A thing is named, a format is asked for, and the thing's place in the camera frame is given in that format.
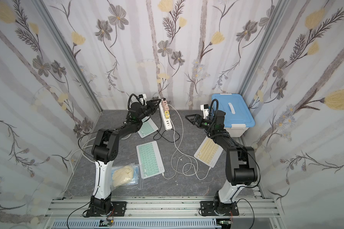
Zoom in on white power strip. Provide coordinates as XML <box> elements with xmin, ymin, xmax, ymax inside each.
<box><xmin>159</xmin><ymin>98</ymin><xmax>172</xmax><ymax>131</ymax></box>

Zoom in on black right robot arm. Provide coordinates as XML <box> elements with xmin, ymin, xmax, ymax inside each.
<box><xmin>185</xmin><ymin>110</ymin><xmax>259</xmax><ymax>216</ymax></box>

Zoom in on yellow charger plug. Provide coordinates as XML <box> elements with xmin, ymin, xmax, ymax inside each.
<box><xmin>164</xmin><ymin>111</ymin><xmax>170</xmax><ymax>119</ymax></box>

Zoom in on blue lid storage box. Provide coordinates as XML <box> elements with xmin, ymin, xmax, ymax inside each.
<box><xmin>212</xmin><ymin>94</ymin><xmax>255</xmax><ymax>137</ymax></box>

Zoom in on bagged blue masks and gloves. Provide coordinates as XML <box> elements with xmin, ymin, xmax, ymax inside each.
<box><xmin>110</xmin><ymin>163</ymin><xmax>143</xmax><ymax>190</ymax></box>

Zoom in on far green wireless keyboard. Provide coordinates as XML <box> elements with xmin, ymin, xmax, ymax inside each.
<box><xmin>138</xmin><ymin>117</ymin><xmax>158</xmax><ymax>138</ymax></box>

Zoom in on green wireless keyboard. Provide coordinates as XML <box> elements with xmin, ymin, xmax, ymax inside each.
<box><xmin>138</xmin><ymin>117</ymin><xmax>158</xmax><ymax>138</ymax></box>
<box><xmin>136</xmin><ymin>141</ymin><xmax>165</xmax><ymax>179</ymax></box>

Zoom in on yellow wireless keyboard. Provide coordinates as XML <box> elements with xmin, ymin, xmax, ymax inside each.
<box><xmin>194</xmin><ymin>137</ymin><xmax>223</xmax><ymax>168</ymax></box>

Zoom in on white charging cable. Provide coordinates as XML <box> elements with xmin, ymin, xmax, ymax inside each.
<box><xmin>162</xmin><ymin>104</ymin><xmax>212</xmax><ymax>181</ymax></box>

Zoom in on near green wireless keyboard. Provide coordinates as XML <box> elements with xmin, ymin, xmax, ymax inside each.
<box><xmin>136</xmin><ymin>141</ymin><xmax>165</xmax><ymax>179</ymax></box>

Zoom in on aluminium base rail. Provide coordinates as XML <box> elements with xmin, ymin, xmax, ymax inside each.
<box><xmin>44</xmin><ymin>197</ymin><xmax>284</xmax><ymax>229</ymax></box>

